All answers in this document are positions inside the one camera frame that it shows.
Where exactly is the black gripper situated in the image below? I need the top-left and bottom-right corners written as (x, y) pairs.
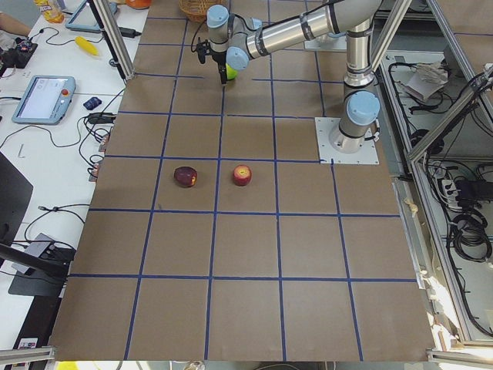
top-left (210, 40), bottom-right (228, 85)

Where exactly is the green apple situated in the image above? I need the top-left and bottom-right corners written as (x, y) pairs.
top-left (226, 65), bottom-right (238, 81)

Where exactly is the red apple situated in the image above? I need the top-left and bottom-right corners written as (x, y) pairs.
top-left (232, 164), bottom-right (253, 187)

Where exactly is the dark purple apple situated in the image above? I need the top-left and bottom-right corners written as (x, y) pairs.
top-left (173, 166), bottom-right (198, 187)

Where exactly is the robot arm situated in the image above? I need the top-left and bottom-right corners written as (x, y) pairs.
top-left (196, 0), bottom-right (381, 154)

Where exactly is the wicker basket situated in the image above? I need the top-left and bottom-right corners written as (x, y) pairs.
top-left (179, 0), bottom-right (225, 22)

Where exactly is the orange object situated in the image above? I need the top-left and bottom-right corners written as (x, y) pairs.
top-left (125, 0), bottom-right (152, 10)

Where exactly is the blue checkered pouch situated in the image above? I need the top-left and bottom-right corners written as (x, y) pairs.
top-left (83, 96), bottom-right (102, 110)

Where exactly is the yellow corn toy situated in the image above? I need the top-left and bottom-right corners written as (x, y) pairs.
top-left (74, 36), bottom-right (99, 57)

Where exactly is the teach pendant tablet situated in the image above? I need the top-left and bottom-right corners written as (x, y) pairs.
top-left (12, 75), bottom-right (76, 126)

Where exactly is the black monitor stand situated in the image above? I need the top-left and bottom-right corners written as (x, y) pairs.
top-left (1, 156), bottom-right (75, 297)

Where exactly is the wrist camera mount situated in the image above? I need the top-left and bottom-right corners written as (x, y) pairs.
top-left (195, 38), bottom-right (210, 65)

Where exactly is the aluminium frame post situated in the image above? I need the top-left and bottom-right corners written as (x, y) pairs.
top-left (89, 0), bottom-right (135, 81)

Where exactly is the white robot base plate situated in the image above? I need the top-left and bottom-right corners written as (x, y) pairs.
top-left (314, 117), bottom-right (380, 166)

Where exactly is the power strip with cables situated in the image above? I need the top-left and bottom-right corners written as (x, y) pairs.
top-left (423, 161), bottom-right (492, 263)

